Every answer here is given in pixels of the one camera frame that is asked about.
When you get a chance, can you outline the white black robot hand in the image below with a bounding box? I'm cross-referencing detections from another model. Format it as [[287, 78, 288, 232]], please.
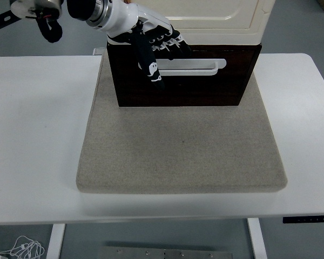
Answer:
[[105, 0, 192, 92]]

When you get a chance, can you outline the white drawer handle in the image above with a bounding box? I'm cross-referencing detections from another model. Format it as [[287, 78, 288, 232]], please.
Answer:
[[154, 58, 227, 77]]

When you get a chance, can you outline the dark brown wooden drawer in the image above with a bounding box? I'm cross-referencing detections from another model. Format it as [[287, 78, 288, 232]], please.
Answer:
[[109, 45, 257, 80]]

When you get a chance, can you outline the beige felt mat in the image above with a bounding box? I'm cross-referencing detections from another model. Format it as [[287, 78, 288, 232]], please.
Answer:
[[75, 51, 288, 195]]

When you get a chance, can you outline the white table leg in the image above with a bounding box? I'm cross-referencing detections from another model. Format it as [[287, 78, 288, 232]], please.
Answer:
[[247, 217, 268, 259], [45, 223, 66, 259]]

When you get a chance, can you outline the black table control panel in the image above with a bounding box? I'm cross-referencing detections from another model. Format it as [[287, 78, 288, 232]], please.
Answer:
[[282, 215, 324, 224]]

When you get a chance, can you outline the white cable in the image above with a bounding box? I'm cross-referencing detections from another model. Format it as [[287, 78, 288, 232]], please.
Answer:
[[0, 235, 46, 259]]

